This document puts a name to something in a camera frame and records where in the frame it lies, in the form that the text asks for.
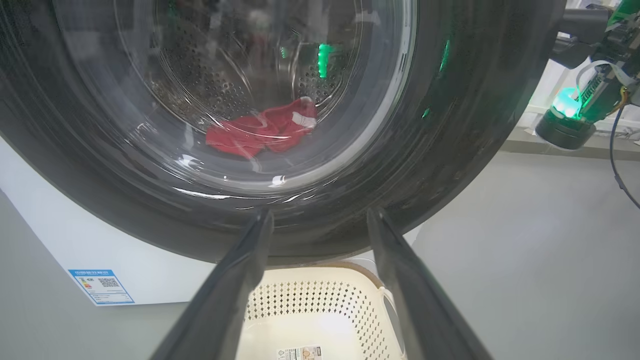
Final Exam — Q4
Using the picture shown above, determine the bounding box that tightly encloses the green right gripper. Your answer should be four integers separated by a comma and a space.
549, 0, 640, 124

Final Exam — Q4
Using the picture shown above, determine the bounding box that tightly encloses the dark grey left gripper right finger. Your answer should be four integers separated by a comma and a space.
366, 208, 494, 360

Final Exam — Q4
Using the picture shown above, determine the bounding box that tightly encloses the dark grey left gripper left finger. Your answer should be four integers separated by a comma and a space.
150, 209, 275, 360

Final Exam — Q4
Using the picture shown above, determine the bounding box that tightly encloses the black round glass washer door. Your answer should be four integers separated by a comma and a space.
0, 0, 568, 266

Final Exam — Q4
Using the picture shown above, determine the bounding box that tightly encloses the red garment with white stripes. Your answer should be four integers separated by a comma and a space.
205, 96, 318, 160

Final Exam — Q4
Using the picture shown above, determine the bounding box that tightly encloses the basket product label sticker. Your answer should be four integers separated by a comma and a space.
276, 345, 323, 360

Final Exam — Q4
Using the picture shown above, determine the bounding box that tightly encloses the cream perforated laundry basket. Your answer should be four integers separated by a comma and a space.
235, 261, 407, 360

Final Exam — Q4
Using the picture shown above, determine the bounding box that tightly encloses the white washing machine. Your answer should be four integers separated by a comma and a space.
0, 135, 426, 307

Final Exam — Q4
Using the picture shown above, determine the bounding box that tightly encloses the blue energy label sticker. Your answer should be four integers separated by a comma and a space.
68, 269, 136, 306

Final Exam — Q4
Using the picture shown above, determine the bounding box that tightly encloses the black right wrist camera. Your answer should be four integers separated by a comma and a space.
535, 87, 597, 151

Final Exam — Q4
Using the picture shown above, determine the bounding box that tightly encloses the thin black cable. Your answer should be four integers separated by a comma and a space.
609, 104, 640, 210

